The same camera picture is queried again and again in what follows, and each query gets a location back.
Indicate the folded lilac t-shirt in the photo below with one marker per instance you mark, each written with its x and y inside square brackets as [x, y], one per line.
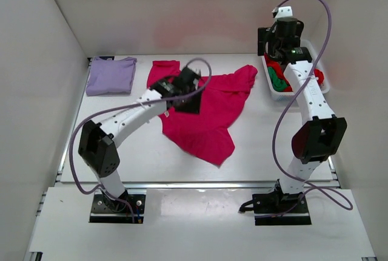
[111, 76]

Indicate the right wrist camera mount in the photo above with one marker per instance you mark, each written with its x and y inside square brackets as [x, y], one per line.
[282, 12]

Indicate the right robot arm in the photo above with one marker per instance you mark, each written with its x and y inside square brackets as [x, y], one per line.
[321, 132]

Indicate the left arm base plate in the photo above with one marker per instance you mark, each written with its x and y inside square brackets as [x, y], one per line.
[105, 210]

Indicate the green cloth in basket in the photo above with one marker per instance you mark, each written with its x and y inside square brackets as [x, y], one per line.
[279, 84]

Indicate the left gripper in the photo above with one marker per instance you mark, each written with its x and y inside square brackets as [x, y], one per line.
[194, 107]

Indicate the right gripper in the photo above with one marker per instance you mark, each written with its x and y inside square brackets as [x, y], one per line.
[265, 37]

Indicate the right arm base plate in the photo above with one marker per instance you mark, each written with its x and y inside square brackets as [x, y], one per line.
[270, 210]

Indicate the white plastic basket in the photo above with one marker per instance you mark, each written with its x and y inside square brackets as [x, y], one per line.
[286, 96]

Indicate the pink t-shirt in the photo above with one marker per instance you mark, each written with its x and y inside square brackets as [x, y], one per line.
[206, 135]

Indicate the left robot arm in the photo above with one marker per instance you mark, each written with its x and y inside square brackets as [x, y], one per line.
[100, 141]

